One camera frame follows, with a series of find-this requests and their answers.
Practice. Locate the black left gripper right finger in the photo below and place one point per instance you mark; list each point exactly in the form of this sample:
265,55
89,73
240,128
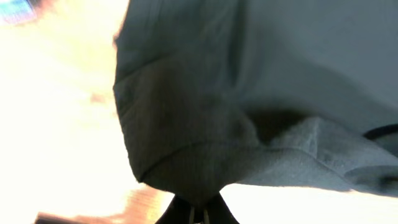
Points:
216,211

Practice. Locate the blue folded garment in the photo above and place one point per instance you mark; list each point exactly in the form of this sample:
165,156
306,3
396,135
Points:
15,12

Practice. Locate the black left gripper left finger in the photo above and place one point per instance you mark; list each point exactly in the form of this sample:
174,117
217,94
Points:
179,211

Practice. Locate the black t-shirt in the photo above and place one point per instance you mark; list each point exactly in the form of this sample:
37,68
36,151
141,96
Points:
260,92

